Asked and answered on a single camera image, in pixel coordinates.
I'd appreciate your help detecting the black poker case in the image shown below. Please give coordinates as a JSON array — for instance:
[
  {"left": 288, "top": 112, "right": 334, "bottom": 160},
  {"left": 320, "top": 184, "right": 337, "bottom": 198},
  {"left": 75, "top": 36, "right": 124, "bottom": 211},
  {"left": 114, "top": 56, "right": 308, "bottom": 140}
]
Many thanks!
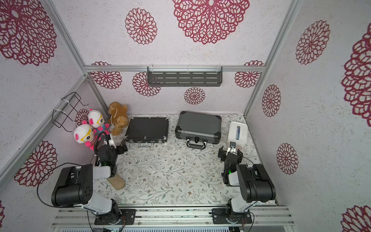
[{"left": 125, "top": 117, "right": 169, "bottom": 148}]

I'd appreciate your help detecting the grey poker case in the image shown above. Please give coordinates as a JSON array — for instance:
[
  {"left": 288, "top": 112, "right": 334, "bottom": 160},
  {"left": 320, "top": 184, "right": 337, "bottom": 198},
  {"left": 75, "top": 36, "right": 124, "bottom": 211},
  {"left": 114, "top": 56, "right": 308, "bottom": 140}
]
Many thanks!
[{"left": 175, "top": 111, "right": 222, "bottom": 150}]

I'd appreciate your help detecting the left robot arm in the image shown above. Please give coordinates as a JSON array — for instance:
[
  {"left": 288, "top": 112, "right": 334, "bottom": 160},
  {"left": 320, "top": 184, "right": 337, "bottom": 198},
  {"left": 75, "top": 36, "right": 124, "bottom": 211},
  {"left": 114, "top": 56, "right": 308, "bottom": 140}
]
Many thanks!
[{"left": 51, "top": 142, "right": 128, "bottom": 225}]

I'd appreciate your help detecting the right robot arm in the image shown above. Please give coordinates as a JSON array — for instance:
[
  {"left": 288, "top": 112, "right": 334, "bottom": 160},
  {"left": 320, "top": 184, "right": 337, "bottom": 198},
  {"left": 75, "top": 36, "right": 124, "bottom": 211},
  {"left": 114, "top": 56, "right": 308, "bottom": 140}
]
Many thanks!
[{"left": 212, "top": 142, "right": 276, "bottom": 224}]

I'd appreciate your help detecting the white tissue box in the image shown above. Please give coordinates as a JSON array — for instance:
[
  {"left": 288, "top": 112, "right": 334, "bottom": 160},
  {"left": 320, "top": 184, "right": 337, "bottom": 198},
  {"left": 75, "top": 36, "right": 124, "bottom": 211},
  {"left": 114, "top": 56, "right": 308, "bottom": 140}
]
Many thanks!
[{"left": 227, "top": 121, "right": 249, "bottom": 149}]

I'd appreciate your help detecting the lower pink white plush doll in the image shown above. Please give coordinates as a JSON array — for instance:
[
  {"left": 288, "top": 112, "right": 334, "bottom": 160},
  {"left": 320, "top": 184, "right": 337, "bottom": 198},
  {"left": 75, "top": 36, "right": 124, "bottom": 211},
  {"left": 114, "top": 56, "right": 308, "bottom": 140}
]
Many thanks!
[{"left": 73, "top": 120, "right": 101, "bottom": 150}]

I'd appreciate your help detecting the pink white plush doll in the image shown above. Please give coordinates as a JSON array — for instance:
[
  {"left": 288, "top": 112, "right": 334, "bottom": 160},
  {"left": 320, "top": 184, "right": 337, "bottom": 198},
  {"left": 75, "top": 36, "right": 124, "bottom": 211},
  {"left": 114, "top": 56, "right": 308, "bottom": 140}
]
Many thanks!
[
  {"left": 88, "top": 109, "right": 110, "bottom": 135},
  {"left": 73, "top": 120, "right": 101, "bottom": 150}
]

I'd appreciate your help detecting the upper pink white plush doll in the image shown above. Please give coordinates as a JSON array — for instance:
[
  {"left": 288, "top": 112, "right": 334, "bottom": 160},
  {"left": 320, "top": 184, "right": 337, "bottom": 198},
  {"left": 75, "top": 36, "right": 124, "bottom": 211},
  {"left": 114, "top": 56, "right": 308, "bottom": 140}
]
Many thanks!
[{"left": 88, "top": 109, "right": 110, "bottom": 135}]

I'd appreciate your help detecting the brown teddy bear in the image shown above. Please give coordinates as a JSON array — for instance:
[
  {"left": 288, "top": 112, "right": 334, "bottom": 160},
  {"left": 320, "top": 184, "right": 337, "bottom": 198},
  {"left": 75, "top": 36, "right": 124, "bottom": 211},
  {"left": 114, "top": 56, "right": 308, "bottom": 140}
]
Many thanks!
[{"left": 108, "top": 101, "right": 129, "bottom": 135}]

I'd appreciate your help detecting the floral table mat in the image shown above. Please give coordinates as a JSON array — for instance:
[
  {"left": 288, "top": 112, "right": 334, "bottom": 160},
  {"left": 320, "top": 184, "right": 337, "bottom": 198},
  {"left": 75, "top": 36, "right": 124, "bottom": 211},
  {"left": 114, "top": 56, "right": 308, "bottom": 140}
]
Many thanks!
[{"left": 94, "top": 114, "right": 245, "bottom": 205}]

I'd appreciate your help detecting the black wire wall basket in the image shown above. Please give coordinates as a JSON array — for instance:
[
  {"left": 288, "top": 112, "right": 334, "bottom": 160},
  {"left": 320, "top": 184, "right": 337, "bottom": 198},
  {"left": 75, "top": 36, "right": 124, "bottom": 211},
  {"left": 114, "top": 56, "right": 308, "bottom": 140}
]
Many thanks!
[{"left": 51, "top": 91, "right": 88, "bottom": 132}]

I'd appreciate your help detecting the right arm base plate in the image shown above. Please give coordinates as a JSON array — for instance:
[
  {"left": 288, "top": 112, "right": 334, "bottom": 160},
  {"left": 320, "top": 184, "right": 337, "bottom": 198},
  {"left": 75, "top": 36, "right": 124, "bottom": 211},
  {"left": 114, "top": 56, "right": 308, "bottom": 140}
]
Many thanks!
[{"left": 210, "top": 208, "right": 253, "bottom": 224}]

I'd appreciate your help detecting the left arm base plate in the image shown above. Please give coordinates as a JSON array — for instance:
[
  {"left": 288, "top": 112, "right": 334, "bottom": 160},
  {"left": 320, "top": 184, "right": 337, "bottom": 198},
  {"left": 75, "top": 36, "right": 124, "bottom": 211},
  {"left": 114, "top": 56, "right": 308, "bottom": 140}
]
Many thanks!
[{"left": 94, "top": 209, "right": 137, "bottom": 225}]

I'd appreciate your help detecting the aluminium mounting rail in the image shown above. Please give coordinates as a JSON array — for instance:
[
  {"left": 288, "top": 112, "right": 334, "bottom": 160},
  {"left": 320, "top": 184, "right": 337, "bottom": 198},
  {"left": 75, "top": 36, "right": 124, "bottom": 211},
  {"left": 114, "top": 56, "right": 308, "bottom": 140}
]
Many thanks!
[{"left": 51, "top": 205, "right": 295, "bottom": 228}]

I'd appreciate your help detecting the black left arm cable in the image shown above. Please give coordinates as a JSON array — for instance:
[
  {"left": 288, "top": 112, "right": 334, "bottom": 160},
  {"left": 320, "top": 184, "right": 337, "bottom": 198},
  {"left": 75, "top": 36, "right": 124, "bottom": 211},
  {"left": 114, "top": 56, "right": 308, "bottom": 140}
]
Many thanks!
[{"left": 36, "top": 162, "right": 83, "bottom": 208}]

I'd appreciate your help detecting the grey metal wall shelf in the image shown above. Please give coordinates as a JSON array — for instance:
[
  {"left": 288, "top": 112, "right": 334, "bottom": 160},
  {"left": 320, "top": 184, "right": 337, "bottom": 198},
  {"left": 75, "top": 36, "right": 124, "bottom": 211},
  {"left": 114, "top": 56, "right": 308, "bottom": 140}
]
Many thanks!
[{"left": 147, "top": 66, "right": 223, "bottom": 87}]

